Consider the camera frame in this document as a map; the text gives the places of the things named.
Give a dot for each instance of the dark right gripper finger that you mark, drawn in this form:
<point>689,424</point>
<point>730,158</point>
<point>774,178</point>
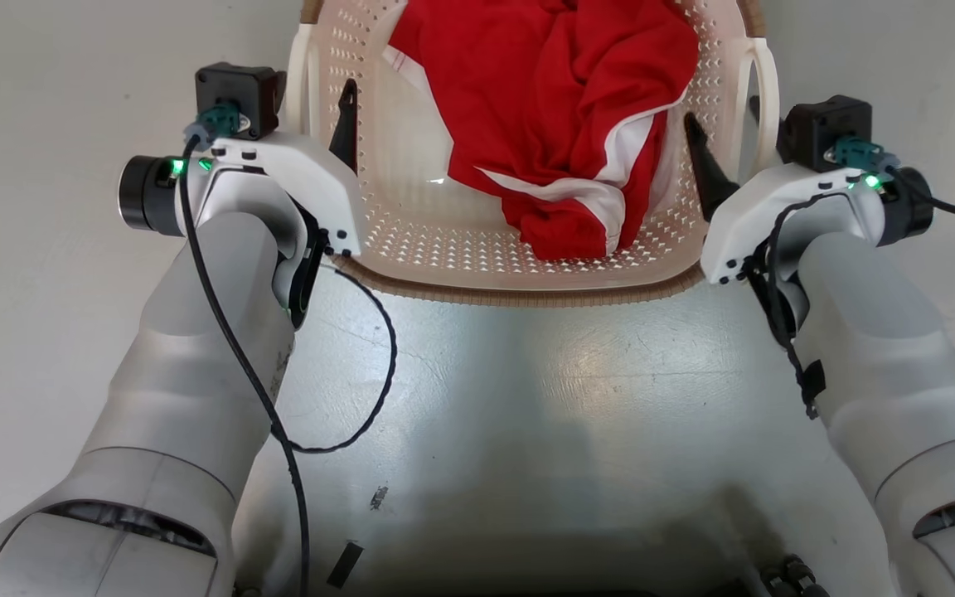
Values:
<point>708,170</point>
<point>755,110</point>

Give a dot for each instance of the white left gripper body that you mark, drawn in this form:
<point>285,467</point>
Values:
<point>312,178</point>

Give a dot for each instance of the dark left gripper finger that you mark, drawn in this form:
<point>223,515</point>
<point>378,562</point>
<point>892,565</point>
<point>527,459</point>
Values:
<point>346,133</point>

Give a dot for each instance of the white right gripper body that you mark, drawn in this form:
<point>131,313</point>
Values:
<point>763,220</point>

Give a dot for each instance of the beige plastic laundry basket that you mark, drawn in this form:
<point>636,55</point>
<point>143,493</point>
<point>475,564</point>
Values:
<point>411,224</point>

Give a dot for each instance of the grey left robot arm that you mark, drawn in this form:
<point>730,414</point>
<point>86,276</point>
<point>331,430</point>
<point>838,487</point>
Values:
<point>196,398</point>

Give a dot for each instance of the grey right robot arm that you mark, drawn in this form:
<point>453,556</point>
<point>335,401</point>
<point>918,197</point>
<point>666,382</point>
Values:
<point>892,381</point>

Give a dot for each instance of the red garment with white stripes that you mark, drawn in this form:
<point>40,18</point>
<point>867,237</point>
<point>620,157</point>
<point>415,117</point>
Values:
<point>544,91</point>

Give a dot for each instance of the grey metallic robot torso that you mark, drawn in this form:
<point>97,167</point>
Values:
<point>544,414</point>

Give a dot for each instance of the small dark printed sticker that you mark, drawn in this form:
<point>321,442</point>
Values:
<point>379,497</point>

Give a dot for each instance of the black tape strip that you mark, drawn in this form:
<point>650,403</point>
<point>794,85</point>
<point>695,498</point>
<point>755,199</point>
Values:
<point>346,565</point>

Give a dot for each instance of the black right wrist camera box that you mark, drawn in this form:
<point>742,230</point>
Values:
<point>813,128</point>

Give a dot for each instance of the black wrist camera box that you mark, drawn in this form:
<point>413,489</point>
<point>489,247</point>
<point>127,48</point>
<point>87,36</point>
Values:
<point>249,87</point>
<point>813,128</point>

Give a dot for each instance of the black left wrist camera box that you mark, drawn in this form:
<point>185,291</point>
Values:
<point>249,87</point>

